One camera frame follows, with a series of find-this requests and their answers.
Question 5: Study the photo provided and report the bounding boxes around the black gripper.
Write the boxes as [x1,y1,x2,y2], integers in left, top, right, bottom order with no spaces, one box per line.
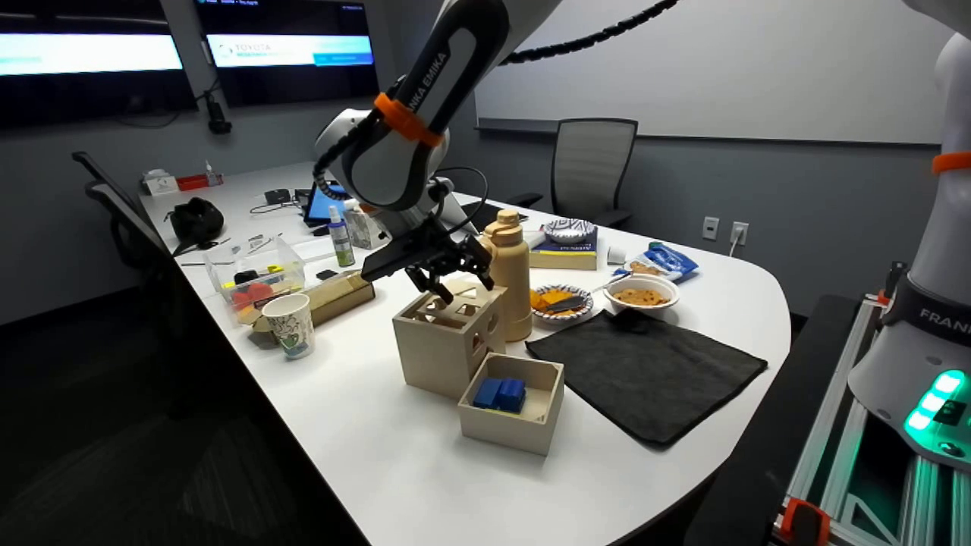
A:
[397,205,498,306]

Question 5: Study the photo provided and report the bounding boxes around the wooden toy box lid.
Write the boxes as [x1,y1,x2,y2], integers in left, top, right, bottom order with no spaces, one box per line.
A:
[433,273,510,328]

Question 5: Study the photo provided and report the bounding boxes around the wooden shape sorter toy box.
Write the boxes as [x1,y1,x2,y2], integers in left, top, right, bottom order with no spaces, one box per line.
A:
[390,286,510,404]

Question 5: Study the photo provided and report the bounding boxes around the blue paper plate box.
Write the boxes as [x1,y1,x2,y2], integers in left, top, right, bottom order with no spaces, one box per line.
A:
[527,216,604,273]

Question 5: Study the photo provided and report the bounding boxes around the blue toy block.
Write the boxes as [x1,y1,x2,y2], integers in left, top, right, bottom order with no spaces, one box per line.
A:
[469,377,504,413]
[493,377,527,416]

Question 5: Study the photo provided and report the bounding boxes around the tan insulated bottle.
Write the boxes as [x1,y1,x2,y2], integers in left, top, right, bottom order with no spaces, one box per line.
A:
[479,205,535,345]

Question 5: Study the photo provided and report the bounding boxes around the black laptop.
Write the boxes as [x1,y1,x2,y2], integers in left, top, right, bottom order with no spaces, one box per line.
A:
[460,196,506,235]

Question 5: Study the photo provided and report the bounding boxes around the orange tortilla chips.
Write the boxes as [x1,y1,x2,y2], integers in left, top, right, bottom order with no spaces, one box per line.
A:
[530,287,589,314]

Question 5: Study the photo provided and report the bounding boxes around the long wooden block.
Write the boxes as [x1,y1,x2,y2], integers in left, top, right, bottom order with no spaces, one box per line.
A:
[299,271,379,328]

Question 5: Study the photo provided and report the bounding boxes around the small clear water bottle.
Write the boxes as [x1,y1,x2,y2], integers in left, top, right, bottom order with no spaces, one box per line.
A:
[326,205,359,271]

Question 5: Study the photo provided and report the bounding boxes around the blue patterned paper plate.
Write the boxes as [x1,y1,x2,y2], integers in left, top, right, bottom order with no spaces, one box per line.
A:
[527,282,596,328]

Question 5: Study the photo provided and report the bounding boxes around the tablet with blue screen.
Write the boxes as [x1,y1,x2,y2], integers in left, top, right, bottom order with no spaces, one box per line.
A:
[299,186,353,228]

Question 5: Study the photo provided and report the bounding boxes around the small open wooden tray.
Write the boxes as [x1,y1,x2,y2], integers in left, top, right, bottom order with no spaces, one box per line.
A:
[455,348,567,457]

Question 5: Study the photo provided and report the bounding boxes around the patterned paper cup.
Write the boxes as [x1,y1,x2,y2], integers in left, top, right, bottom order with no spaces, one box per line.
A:
[256,292,318,365]

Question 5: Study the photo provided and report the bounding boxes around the grey office chair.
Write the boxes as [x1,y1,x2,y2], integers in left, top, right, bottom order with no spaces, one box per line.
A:
[510,114,642,230]

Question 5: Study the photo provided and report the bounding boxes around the brown pretzel crisps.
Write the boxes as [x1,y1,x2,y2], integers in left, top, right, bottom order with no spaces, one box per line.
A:
[614,286,671,309]

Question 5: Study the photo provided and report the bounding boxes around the white bowl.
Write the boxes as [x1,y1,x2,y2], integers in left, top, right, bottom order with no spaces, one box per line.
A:
[599,271,683,314]

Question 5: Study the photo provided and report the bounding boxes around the clear plastic container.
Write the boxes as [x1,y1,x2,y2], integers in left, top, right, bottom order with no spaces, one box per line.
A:
[205,238,310,325]

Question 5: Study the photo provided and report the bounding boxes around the blue pretzel snack bag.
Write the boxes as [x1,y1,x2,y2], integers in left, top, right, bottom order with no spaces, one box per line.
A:
[641,240,702,286]

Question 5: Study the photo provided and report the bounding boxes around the black cloth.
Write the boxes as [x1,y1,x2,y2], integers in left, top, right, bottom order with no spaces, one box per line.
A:
[526,306,769,453]

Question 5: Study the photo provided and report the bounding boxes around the black bag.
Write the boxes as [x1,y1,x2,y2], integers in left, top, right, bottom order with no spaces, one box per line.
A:
[164,193,227,253]

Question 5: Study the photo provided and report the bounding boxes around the dark office chair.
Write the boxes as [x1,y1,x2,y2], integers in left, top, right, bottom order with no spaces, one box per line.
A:
[68,148,180,306]

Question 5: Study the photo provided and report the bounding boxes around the white whiteboard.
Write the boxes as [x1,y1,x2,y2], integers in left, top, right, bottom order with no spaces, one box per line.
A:
[469,0,952,148]

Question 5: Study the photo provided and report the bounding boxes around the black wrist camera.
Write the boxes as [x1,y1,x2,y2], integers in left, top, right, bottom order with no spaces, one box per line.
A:
[359,238,448,286]

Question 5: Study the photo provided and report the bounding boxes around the black corrugated cable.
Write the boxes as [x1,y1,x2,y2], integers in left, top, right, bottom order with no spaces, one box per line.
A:
[498,0,678,66]

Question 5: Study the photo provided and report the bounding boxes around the large wall monitor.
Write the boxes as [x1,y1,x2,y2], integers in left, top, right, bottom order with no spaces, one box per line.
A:
[195,0,377,103]
[0,0,190,130]

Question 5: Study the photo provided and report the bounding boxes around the grey camera mount pole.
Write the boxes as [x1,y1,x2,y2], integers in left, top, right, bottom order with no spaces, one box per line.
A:
[157,0,235,136]

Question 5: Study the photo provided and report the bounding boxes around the aluminium robot stand frame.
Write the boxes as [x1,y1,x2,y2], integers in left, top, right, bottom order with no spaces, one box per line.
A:
[769,260,971,546]

